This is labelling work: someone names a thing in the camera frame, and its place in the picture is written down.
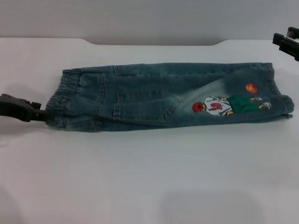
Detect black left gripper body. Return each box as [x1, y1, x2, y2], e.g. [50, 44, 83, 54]
[0, 93, 31, 123]

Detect blue denim shorts with print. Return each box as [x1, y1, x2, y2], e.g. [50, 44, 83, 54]
[45, 61, 294, 134]

